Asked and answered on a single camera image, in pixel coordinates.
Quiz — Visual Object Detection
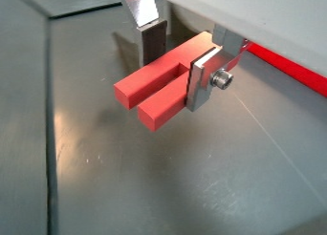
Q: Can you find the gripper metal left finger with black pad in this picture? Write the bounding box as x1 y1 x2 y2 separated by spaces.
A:
120 0 167 66

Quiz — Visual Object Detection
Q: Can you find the red foam shape board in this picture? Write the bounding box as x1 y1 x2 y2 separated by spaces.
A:
248 44 327 97

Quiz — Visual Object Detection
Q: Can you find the red slotted double-square block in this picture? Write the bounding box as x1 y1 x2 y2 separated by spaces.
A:
112 31 251 133

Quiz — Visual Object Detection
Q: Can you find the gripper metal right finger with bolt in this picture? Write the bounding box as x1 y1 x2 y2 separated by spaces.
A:
185 24 248 112

